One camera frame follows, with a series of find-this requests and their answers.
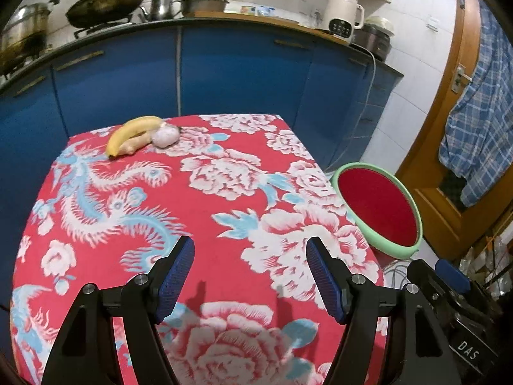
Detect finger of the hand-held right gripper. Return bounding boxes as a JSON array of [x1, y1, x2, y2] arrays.
[[407, 259, 446, 302], [435, 259, 472, 296]]

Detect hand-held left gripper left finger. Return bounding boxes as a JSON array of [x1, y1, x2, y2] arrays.
[[40, 235, 196, 385]]

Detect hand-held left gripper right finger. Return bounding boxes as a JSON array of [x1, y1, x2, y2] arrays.
[[305, 236, 459, 385]]

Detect green-rimmed red basin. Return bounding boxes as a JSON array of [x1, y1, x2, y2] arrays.
[[332, 162, 424, 260]]

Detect red floral tablecloth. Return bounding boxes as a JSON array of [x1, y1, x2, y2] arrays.
[[10, 113, 396, 385]]

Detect wooden door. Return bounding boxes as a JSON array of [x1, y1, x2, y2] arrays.
[[395, 0, 513, 262]]

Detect ginger root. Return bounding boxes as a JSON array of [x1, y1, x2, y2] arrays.
[[118, 134, 155, 157]]

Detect garlic bulb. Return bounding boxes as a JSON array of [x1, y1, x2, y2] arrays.
[[150, 124, 181, 148]]

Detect blue plaid shirt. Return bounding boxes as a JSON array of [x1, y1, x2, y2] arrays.
[[438, 6, 513, 210]]

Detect yellow banana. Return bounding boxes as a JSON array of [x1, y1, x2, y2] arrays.
[[106, 115, 166, 158]]

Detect rice cooker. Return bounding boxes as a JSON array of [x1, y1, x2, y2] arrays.
[[353, 16, 396, 63]]

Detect gas stove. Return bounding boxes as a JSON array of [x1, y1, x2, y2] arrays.
[[72, 14, 141, 39]]

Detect white electric kettle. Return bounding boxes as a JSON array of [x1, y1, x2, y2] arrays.
[[324, 0, 366, 43]]

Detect small steel kettle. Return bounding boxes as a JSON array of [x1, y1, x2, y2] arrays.
[[140, 0, 183, 22]]

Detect steel frying pan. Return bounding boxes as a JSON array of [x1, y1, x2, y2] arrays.
[[176, 0, 272, 16]]

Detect white and blue packets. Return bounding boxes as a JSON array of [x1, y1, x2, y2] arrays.
[[240, 4, 275, 17]]

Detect dark wok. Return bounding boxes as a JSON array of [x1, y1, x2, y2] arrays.
[[65, 0, 158, 29]]

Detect steel steamer pot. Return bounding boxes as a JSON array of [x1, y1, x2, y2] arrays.
[[0, 0, 61, 75]]

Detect white power cable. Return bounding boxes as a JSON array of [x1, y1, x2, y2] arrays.
[[326, 50, 378, 173]]

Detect metal door handle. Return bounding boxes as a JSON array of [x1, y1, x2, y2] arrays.
[[451, 64, 474, 93]]

